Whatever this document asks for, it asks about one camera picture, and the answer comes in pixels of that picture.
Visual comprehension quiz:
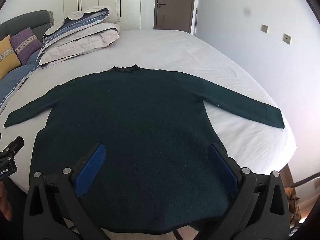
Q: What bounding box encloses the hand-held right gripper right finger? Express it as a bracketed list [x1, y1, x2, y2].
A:
[209, 143, 292, 240]

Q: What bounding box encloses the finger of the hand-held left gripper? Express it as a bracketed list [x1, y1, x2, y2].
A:
[0, 136, 25, 166]

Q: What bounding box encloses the grey padded headboard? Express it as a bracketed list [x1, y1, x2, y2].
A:
[0, 10, 55, 43]

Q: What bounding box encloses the yellow patterned cushion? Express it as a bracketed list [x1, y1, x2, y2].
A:
[0, 34, 22, 80]

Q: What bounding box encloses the bed with white sheet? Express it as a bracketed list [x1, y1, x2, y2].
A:
[0, 29, 298, 240]

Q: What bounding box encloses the brown wooden door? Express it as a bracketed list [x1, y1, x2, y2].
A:
[154, 0, 197, 30]

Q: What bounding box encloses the folded beige and blue duvet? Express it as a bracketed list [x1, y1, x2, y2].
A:
[37, 5, 122, 67]

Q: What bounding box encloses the purple patterned cushion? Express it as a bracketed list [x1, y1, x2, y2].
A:
[9, 27, 43, 65]

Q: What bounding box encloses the blue pillow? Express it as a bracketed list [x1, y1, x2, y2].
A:
[0, 49, 45, 110]

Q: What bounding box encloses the dark green sweater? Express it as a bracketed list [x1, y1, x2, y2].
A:
[4, 64, 285, 235]

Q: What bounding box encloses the person's left hand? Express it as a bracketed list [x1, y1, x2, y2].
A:
[0, 180, 12, 222]

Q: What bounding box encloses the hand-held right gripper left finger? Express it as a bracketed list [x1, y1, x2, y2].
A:
[23, 142, 108, 240]

